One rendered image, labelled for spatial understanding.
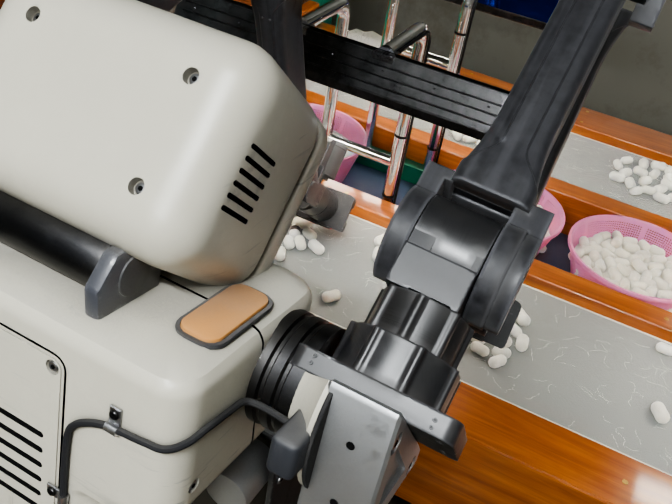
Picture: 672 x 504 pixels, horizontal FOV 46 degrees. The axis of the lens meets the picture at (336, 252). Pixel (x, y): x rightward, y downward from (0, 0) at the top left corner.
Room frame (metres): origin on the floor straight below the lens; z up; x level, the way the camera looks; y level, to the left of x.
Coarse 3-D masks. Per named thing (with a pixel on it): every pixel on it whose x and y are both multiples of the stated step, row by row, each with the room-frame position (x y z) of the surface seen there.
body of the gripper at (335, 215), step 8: (336, 192) 1.18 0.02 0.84; (336, 200) 1.17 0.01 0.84; (344, 200) 1.17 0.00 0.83; (352, 200) 1.17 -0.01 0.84; (328, 208) 1.13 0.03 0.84; (336, 208) 1.16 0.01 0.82; (344, 208) 1.16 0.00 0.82; (352, 208) 1.17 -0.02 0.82; (304, 216) 1.16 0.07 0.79; (312, 216) 1.12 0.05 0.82; (320, 216) 1.13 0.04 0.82; (328, 216) 1.15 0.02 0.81; (336, 216) 1.16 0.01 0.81; (344, 216) 1.15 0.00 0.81; (328, 224) 1.15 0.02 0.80; (336, 224) 1.15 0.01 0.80; (344, 224) 1.15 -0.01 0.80
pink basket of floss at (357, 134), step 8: (312, 104) 1.66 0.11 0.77; (320, 112) 1.65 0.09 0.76; (336, 112) 1.64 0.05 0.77; (320, 120) 1.65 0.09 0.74; (336, 120) 1.64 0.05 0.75; (344, 120) 1.63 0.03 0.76; (352, 120) 1.62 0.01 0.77; (336, 128) 1.63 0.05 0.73; (344, 128) 1.62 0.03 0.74; (352, 128) 1.61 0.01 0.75; (360, 128) 1.59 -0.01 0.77; (352, 136) 1.59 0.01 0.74; (360, 136) 1.57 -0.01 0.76; (344, 160) 1.43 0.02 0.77; (352, 160) 1.47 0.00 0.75; (344, 168) 1.46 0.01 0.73; (336, 176) 1.45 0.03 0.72; (344, 176) 1.48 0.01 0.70
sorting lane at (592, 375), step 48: (336, 240) 1.18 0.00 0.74; (336, 288) 1.05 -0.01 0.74; (384, 288) 1.07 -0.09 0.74; (528, 288) 1.14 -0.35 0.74; (528, 336) 1.01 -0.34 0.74; (576, 336) 1.03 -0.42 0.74; (624, 336) 1.05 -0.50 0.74; (480, 384) 0.88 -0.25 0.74; (528, 384) 0.90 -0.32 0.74; (576, 384) 0.92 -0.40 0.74; (624, 384) 0.93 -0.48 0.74; (576, 432) 0.81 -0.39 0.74; (624, 432) 0.83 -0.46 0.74
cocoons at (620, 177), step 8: (456, 136) 1.66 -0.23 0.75; (464, 136) 1.66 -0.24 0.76; (616, 160) 1.67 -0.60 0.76; (624, 160) 1.68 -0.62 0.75; (632, 160) 1.69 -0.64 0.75; (640, 160) 1.69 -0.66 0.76; (616, 168) 1.65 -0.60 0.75; (624, 168) 1.63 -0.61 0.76; (640, 168) 1.65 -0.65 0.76; (656, 168) 1.68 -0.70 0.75; (664, 168) 1.68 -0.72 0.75; (616, 176) 1.59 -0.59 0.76; (624, 176) 1.59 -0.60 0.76; (640, 176) 1.64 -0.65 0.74; (648, 176) 1.61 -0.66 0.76; (656, 176) 1.63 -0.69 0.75; (664, 176) 1.64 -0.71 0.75; (632, 184) 1.57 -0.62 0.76; (640, 184) 1.60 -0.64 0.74; (648, 184) 1.60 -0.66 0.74; (664, 184) 1.59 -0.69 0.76; (632, 192) 1.54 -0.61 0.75; (640, 192) 1.55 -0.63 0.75; (648, 192) 1.56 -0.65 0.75; (656, 192) 1.55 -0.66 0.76; (664, 192) 1.58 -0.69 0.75; (656, 200) 1.54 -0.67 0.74; (664, 200) 1.53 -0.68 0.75
